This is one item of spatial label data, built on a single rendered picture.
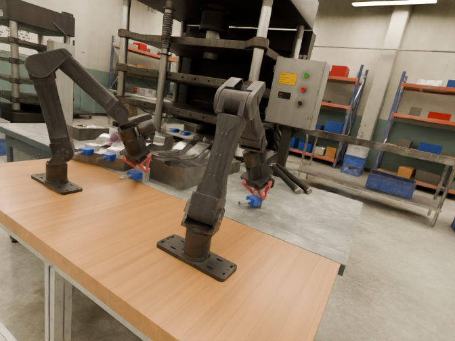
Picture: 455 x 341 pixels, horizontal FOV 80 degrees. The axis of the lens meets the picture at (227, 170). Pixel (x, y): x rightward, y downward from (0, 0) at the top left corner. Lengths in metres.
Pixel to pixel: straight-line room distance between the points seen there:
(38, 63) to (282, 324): 0.91
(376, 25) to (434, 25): 1.11
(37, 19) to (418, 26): 7.19
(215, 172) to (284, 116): 1.20
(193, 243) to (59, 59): 0.67
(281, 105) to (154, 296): 1.44
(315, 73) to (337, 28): 6.34
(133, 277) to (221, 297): 0.18
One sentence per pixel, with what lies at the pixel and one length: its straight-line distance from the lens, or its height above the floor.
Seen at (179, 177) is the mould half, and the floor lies 0.85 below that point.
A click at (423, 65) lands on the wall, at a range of 7.54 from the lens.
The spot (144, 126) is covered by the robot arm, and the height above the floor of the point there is 1.03.
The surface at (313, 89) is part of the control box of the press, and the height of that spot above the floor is 1.31.
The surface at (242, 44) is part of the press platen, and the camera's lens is 1.93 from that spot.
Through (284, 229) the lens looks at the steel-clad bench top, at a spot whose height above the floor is 0.80.
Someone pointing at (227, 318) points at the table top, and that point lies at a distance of 0.56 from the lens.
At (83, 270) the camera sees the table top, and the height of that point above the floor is 0.80.
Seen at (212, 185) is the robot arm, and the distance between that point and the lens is 0.62.
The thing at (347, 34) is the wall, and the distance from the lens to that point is 7.97.
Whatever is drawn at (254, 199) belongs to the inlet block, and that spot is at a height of 0.84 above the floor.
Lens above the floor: 1.18
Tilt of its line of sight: 15 degrees down
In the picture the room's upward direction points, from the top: 10 degrees clockwise
